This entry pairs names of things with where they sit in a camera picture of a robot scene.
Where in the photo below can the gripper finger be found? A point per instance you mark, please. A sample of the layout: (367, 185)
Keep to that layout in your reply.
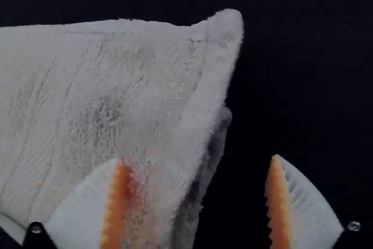
(84, 211)
(294, 211)

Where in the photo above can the pale towel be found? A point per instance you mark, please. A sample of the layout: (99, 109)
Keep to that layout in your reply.
(87, 85)

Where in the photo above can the black mat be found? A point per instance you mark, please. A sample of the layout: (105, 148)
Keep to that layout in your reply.
(291, 56)

